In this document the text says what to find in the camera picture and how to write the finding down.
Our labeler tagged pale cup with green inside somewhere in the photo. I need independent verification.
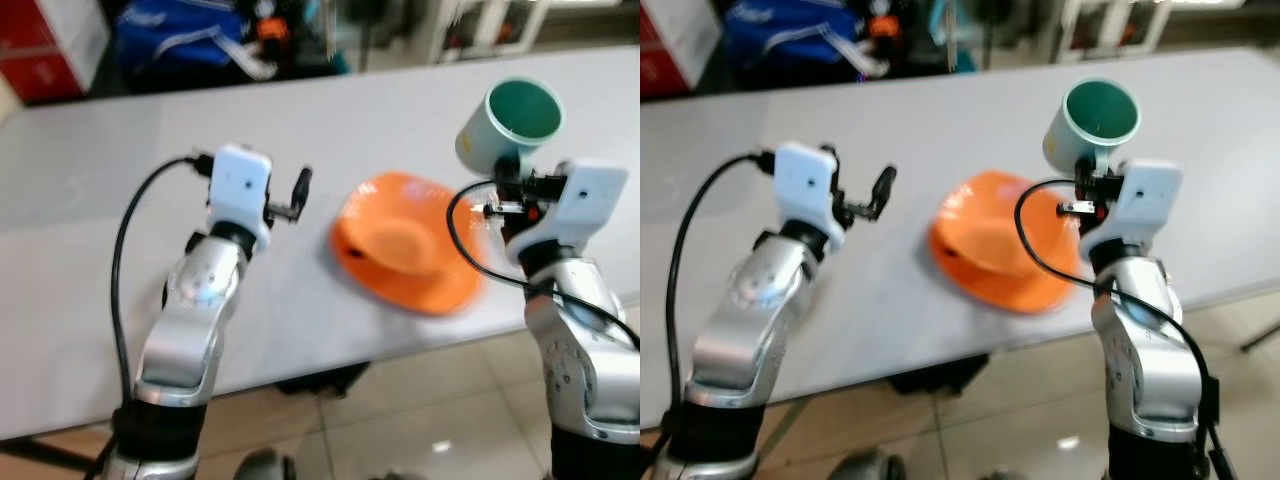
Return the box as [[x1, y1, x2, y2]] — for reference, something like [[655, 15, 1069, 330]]
[[1043, 78, 1142, 177], [455, 78, 566, 180]]

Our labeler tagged orange plastic bowl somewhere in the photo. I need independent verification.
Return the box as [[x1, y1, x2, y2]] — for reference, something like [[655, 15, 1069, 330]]
[[343, 172, 473, 283], [940, 170, 1079, 281]]

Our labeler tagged orange plastic plate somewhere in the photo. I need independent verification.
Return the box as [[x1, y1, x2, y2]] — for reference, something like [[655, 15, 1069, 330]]
[[927, 215, 1088, 314], [329, 215, 488, 317]]

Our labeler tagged white framed glass cabinet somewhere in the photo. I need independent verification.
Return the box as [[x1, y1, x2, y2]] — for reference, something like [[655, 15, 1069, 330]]
[[1050, 0, 1280, 53], [430, 0, 641, 63]]

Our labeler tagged orange and black small item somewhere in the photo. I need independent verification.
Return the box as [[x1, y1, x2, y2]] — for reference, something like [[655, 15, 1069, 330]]
[[867, 14, 902, 63], [255, 14, 292, 63]]

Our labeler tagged dark object under table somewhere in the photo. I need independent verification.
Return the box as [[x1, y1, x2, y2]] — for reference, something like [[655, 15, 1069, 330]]
[[275, 362, 372, 397], [889, 354, 992, 394]]

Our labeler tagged blue fabric bag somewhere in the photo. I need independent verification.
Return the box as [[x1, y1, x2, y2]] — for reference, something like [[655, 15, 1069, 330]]
[[722, 0, 873, 87], [113, 0, 264, 94]]

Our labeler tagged red and white box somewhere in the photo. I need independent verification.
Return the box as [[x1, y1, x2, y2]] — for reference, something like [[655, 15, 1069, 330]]
[[640, 0, 724, 100], [0, 0, 110, 104]]

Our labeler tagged dark metal table leg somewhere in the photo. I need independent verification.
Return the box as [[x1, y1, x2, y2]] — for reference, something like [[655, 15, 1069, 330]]
[[1240, 318, 1280, 353], [0, 435, 103, 473]]

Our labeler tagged grey robot left foot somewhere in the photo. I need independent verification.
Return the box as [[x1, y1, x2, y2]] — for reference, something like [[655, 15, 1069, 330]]
[[830, 450, 907, 480], [234, 448, 298, 480]]

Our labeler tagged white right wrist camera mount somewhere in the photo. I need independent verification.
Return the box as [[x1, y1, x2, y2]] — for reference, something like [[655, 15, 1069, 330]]
[[505, 160, 630, 267], [1078, 160, 1184, 263]]

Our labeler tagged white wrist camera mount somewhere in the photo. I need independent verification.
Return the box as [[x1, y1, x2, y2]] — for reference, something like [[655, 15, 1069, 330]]
[[775, 142, 847, 251], [207, 145, 274, 251], [505, 160, 630, 267], [1078, 160, 1184, 263]]

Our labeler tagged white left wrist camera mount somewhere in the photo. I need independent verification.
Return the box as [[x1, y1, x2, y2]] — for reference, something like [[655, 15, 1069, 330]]
[[775, 142, 847, 251], [207, 145, 274, 251]]

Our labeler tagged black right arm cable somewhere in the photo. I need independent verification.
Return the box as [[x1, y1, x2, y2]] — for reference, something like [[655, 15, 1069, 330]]
[[1014, 179, 1229, 480], [446, 180, 641, 351]]

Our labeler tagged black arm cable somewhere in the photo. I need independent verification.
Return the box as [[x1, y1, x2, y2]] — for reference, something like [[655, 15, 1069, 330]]
[[95, 154, 217, 480], [446, 180, 641, 351], [1014, 179, 1229, 480], [650, 151, 779, 473]]

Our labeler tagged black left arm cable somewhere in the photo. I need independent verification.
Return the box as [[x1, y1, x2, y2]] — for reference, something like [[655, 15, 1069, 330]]
[[650, 151, 779, 473], [95, 154, 217, 480]]

